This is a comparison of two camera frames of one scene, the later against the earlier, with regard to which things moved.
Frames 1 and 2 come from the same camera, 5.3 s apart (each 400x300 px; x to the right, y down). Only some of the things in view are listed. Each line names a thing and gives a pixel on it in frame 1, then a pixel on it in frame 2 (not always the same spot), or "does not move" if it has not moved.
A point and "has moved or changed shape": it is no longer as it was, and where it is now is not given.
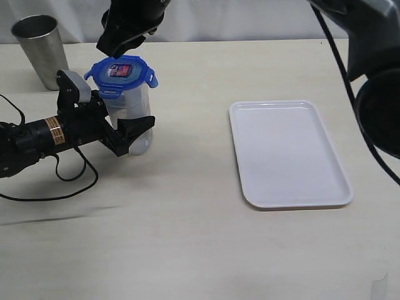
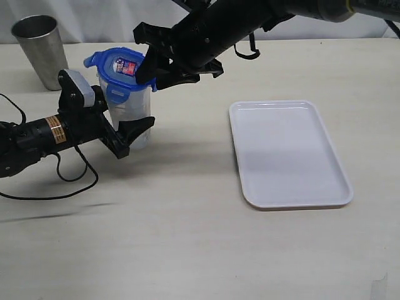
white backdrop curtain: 82,20 does not move
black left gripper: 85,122 does not move
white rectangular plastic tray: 286,156 does not move
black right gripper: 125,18 to 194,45
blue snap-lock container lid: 113,75 has moved or changed shape
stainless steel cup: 39,37 does not move
